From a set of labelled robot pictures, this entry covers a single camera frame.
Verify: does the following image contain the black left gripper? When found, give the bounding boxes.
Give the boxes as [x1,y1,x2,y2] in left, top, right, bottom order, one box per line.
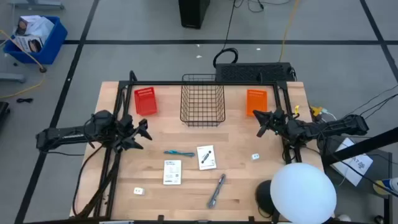
[112,114,153,152]

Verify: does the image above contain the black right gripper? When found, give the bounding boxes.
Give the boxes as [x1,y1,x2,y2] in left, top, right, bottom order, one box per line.
[252,108,295,138]

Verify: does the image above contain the orange plastic basket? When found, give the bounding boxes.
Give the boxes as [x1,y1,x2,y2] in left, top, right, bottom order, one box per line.
[246,89,269,118]

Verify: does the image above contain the teal braided cable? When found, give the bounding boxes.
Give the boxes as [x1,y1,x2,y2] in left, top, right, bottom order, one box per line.
[164,150,196,157]

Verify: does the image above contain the white box with text label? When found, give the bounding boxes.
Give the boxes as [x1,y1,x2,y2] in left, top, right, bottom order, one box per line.
[162,159,182,186]

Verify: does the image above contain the black wire basket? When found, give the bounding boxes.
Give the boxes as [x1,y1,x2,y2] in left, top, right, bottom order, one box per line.
[180,73,226,128]

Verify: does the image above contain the white box with product picture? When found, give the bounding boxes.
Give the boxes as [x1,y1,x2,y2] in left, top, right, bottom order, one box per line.
[196,144,218,171]

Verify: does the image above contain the blue plastic bin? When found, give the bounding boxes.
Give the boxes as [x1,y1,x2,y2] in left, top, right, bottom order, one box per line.
[2,15,68,65]

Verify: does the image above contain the red plastic basket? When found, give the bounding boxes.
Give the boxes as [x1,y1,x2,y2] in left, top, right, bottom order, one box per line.
[133,86,159,116]

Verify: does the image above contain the black perforated metal case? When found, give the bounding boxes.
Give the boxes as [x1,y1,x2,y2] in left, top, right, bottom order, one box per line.
[214,62,296,83]

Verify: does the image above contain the yellow plug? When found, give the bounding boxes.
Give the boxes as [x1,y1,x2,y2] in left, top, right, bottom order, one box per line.
[310,106,325,118]

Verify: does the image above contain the black round lamp base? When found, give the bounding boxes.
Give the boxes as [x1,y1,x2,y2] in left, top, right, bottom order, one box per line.
[254,179,278,218]

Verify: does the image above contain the white globe lamp shade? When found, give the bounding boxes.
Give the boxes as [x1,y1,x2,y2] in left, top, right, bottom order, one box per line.
[269,162,337,224]

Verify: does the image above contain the white paper sheet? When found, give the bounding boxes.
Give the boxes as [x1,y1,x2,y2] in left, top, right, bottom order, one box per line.
[330,138,374,187]

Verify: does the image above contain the black diagonal bar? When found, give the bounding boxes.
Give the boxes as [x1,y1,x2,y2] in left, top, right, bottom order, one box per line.
[322,126,398,167]

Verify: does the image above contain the dark side table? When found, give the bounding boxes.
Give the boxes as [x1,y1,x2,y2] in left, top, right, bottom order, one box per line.
[320,135,392,224]

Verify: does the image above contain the black computer tower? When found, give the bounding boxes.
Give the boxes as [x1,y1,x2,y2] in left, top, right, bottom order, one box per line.
[178,0,211,30]

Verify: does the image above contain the yellow and blue roll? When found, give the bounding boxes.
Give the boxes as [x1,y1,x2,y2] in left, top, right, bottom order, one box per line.
[373,177,398,196]

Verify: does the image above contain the grey metal stand foot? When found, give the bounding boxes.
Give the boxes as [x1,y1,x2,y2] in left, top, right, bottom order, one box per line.
[0,73,26,83]
[9,0,65,10]

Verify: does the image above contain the white printed carton box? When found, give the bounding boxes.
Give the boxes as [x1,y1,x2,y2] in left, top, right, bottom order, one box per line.
[14,14,55,44]
[12,34,44,54]

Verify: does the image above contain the black aluminium frame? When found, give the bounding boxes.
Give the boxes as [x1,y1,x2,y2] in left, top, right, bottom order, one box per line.
[70,70,303,224]

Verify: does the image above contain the yellow hanging cable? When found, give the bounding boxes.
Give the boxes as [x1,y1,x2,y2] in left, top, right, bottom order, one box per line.
[278,0,301,62]
[0,29,47,100]

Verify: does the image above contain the black coiled power cable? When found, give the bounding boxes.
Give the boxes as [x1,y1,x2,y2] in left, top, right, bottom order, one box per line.
[213,0,239,68]

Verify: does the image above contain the thin black floor cable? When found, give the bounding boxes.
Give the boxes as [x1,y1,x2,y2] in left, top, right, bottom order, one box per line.
[343,84,398,118]
[360,93,398,121]

